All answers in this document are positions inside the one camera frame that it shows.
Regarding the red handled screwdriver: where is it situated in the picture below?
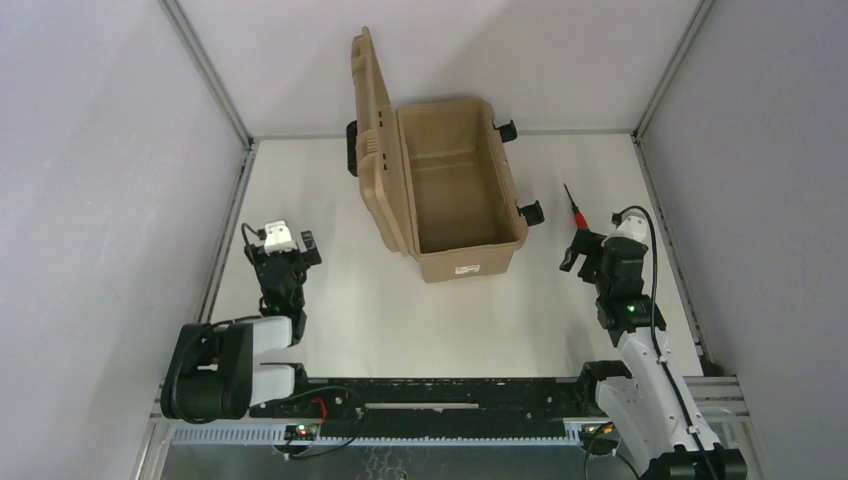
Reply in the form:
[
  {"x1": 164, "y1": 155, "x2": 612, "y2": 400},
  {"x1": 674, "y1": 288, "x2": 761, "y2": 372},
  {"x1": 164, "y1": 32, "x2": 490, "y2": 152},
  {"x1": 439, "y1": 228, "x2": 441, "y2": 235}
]
[{"x1": 563, "y1": 184, "x2": 590, "y2": 230}]

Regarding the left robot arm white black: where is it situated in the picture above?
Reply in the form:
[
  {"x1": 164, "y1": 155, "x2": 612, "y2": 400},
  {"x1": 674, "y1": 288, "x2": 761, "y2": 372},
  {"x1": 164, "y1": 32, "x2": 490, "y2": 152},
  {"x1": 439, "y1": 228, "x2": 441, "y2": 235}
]
[{"x1": 160, "y1": 221, "x2": 322, "y2": 424}]

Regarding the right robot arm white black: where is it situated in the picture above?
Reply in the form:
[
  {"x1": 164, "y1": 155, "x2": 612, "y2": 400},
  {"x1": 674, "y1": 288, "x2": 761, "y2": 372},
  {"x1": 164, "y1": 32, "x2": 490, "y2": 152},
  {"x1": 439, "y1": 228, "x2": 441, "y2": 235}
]
[{"x1": 560, "y1": 228, "x2": 748, "y2": 479}]

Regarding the black bin latch lower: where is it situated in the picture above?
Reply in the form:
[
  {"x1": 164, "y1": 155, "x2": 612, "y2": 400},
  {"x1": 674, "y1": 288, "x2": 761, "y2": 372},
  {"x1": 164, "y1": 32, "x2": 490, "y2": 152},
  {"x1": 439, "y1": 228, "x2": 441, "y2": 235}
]
[{"x1": 517, "y1": 200, "x2": 545, "y2": 227}]

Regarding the black bin latch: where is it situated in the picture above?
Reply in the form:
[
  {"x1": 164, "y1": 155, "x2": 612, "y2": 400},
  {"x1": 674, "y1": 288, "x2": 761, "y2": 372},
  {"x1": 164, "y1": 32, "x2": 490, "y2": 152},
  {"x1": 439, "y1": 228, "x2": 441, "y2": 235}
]
[
  {"x1": 495, "y1": 120, "x2": 518, "y2": 144},
  {"x1": 517, "y1": 200, "x2": 545, "y2": 227}
]

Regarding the tan bin lid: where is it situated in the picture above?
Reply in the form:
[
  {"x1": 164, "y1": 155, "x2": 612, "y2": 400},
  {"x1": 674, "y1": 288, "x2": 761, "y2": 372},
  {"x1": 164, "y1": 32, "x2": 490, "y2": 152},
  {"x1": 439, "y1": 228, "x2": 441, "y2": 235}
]
[{"x1": 351, "y1": 26, "x2": 411, "y2": 256}]

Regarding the tan plastic storage bin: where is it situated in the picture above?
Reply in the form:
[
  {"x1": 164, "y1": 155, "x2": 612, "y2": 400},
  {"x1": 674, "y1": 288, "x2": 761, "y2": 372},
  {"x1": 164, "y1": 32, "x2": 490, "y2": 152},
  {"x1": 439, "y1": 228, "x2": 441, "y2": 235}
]
[{"x1": 397, "y1": 98, "x2": 529, "y2": 283}]

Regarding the black bin latch upper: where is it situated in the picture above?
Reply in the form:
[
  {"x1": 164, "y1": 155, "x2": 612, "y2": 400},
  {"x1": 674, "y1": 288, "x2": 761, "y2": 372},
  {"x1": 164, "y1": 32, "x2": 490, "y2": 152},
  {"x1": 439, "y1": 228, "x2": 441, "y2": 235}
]
[{"x1": 495, "y1": 120, "x2": 518, "y2": 144}]

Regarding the small circuit board with leds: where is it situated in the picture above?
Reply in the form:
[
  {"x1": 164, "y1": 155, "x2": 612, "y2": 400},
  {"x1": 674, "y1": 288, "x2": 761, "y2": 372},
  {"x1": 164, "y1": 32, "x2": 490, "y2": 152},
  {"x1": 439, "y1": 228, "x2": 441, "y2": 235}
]
[{"x1": 283, "y1": 423, "x2": 320, "y2": 442}]

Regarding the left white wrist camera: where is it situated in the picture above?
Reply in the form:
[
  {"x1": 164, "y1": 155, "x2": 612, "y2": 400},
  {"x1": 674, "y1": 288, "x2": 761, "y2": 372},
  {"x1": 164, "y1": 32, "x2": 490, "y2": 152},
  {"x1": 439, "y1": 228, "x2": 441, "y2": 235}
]
[{"x1": 263, "y1": 220, "x2": 298, "y2": 255}]

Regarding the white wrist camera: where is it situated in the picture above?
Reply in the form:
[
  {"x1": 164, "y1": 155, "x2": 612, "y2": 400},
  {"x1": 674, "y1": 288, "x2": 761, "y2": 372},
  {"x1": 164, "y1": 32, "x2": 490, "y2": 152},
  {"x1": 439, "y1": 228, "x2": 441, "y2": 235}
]
[
  {"x1": 607, "y1": 213, "x2": 650, "y2": 245},
  {"x1": 263, "y1": 220, "x2": 298, "y2": 255}
]

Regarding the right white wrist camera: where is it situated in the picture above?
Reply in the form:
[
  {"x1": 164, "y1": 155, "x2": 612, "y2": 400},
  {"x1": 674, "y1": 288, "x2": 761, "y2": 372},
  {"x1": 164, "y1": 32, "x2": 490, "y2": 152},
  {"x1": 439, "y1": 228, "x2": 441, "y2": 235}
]
[{"x1": 607, "y1": 213, "x2": 650, "y2": 245}]

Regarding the black bin handle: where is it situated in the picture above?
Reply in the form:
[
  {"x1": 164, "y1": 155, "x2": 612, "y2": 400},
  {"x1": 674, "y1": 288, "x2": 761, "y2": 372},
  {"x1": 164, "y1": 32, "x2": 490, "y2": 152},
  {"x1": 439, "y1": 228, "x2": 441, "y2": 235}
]
[{"x1": 345, "y1": 120, "x2": 358, "y2": 177}]

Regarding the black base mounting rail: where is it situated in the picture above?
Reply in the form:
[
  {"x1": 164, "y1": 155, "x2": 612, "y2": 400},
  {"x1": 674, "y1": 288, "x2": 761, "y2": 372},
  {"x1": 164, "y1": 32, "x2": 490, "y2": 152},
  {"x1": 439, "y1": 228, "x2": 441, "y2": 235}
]
[{"x1": 248, "y1": 377, "x2": 603, "y2": 441}]

